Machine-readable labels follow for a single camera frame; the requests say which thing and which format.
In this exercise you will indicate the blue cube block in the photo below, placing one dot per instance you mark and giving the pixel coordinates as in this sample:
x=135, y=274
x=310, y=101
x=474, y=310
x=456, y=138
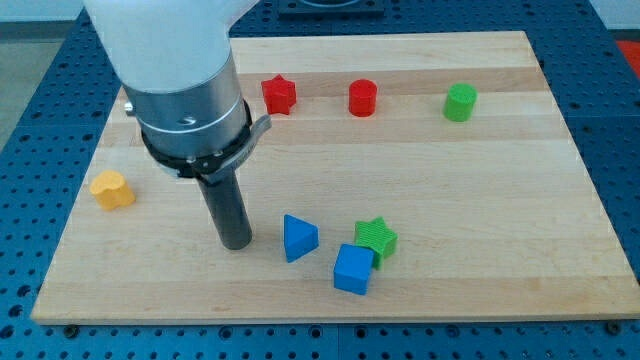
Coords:
x=352, y=269

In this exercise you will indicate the blue triangle block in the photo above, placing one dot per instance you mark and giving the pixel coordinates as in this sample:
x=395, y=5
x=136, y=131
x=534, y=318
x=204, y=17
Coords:
x=299, y=237

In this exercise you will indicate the green cylinder block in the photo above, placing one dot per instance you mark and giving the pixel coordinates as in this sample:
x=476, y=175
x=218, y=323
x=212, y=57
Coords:
x=460, y=102

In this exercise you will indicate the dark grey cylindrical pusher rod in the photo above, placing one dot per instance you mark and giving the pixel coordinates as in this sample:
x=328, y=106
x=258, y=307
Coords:
x=226, y=206

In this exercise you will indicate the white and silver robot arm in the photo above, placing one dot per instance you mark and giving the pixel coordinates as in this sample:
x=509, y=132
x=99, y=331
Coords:
x=176, y=65

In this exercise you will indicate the red star block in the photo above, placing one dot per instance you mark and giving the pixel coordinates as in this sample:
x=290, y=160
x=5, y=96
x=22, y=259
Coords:
x=279, y=95

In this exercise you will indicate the yellow heart block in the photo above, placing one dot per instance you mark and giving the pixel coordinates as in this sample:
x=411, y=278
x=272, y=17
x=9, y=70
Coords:
x=111, y=190

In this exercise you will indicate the green star block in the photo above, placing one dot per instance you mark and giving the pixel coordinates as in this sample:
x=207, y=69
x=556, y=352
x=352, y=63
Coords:
x=378, y=237

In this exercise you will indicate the light wooden board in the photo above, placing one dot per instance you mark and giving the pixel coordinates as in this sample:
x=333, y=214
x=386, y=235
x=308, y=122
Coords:
x=497, y=217

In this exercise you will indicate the red cylinder block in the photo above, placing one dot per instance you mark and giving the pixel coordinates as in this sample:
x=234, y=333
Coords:
x=362, y=98

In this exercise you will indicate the black clamp ring with lever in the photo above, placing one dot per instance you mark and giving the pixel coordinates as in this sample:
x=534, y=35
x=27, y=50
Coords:
x=215, y=167

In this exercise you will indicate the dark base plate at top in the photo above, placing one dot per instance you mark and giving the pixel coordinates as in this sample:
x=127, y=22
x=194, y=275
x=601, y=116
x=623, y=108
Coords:
x=329, y=8

